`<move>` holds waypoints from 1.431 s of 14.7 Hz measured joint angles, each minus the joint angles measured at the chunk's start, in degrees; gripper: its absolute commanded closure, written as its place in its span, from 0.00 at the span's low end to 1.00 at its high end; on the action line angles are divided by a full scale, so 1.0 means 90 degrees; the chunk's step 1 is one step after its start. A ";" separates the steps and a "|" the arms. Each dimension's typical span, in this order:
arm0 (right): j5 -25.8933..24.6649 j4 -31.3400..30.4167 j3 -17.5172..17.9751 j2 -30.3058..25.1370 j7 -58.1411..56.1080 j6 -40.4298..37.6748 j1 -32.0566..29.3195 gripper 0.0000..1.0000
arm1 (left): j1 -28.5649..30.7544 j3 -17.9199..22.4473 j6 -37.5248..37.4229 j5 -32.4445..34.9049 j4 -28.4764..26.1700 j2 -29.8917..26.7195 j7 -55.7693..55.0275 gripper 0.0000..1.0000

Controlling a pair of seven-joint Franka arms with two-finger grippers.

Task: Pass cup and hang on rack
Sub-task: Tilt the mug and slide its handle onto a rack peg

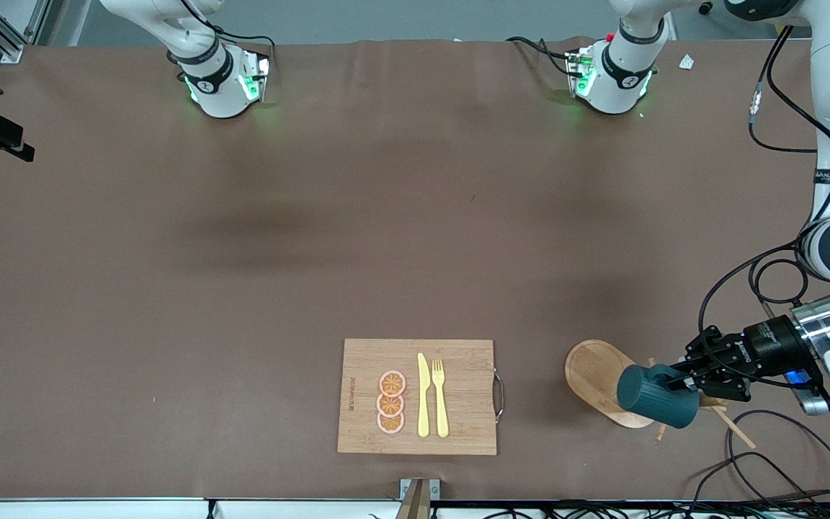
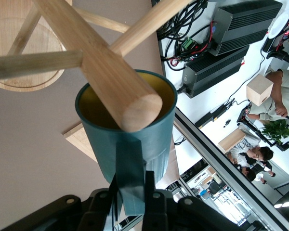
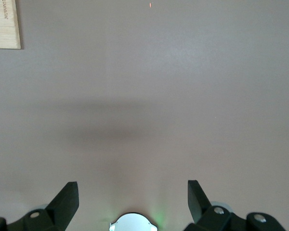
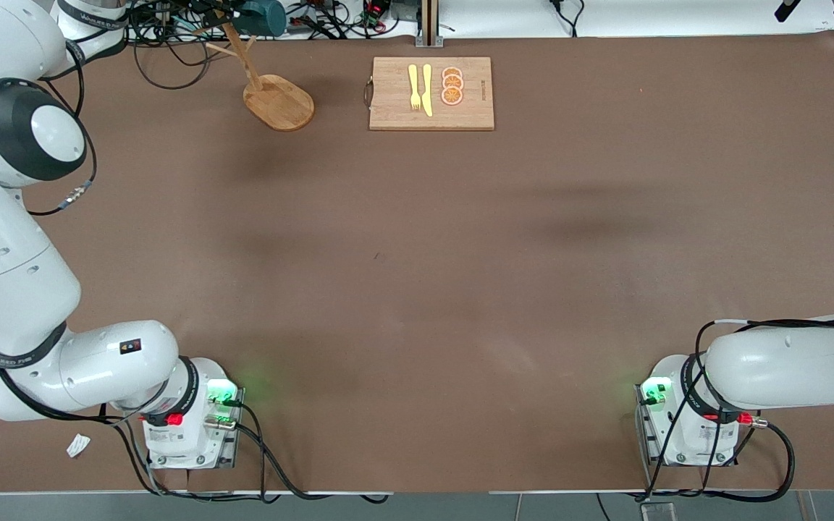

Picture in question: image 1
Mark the white paper scrap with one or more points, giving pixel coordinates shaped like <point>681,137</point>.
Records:
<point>686,62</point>

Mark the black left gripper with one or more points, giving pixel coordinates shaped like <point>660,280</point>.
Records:
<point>766,346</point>

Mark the grey metal bracket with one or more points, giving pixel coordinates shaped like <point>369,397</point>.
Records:
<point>435,489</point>

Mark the teal cup with yellow inside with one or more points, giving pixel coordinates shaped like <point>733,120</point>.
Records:
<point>656,400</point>

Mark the table cover sheet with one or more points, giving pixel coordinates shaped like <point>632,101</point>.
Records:
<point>170,360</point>

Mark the wooden cup rack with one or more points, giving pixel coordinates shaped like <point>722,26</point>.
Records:
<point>591,371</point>

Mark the yellow plastic knife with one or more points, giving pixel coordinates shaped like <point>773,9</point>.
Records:
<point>424,404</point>

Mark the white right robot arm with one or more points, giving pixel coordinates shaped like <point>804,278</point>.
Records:
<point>217,94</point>

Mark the brown bar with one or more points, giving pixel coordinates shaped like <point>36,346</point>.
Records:
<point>415,504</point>

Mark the yellow plastic fork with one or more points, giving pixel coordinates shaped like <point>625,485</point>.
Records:
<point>442,411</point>

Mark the aluminium frame profile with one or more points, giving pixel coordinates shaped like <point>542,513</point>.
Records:
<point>11,52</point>

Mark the white table edge rail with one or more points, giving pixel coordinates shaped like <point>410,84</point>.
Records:
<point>98,510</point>

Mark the toy orange slice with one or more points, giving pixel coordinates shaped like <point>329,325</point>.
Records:
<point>392,383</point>
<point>390,405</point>

